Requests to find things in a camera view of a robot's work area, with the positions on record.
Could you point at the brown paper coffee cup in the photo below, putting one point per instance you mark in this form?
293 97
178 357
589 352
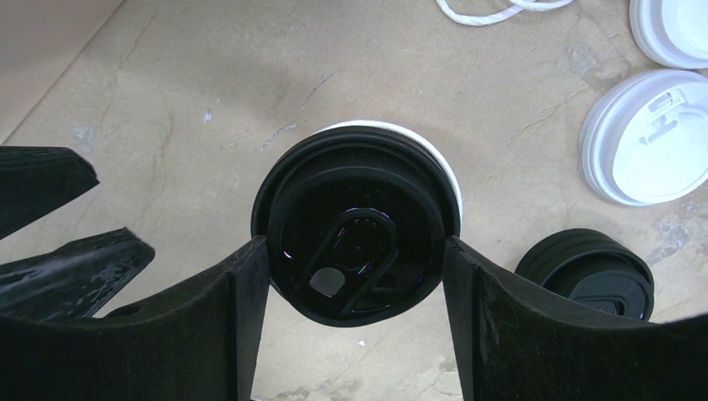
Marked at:
431 149

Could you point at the stack of black lids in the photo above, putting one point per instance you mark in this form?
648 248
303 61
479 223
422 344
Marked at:
588 267

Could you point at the white cup lid lower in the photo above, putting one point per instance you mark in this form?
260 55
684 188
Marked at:
645 141

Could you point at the light blue paper bag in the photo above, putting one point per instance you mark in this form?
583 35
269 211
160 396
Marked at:
517 6

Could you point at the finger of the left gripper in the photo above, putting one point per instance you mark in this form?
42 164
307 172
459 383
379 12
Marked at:
75 280
36 180

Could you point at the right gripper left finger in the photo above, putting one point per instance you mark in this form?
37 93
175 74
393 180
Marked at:
196 340

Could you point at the white cup lid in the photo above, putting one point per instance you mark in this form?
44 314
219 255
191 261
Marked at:
672 33
645 141

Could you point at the white cup lid upper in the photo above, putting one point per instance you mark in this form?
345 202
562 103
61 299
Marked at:
672 33

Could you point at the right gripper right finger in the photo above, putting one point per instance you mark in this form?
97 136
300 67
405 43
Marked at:
515 340

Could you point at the checkered paper bakery bag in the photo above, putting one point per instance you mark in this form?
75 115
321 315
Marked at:
39 40

